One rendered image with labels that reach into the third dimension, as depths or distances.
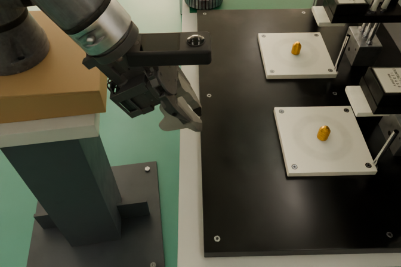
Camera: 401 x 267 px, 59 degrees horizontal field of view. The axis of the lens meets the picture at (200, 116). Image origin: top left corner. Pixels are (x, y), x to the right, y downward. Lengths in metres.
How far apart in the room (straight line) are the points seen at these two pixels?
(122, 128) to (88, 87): 1.00
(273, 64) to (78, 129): 0.43
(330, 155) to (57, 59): 0.56
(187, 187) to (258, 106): 0.22
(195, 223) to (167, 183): 0.91
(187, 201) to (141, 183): 0.89
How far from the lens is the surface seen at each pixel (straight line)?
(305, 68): 0.80
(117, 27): 0.45
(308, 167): 0.63
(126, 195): 1.48
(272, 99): 0.73
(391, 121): 0.71
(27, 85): 0.75
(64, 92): 0.71
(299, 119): 0.69
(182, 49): 0.47
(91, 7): 0.44
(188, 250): 0.57
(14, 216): 1.60
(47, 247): 1.47
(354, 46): 0.85
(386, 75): 0.61
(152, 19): 2.35
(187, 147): 0.67
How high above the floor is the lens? 1.29
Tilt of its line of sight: 49 degrees down
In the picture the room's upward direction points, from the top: straight up
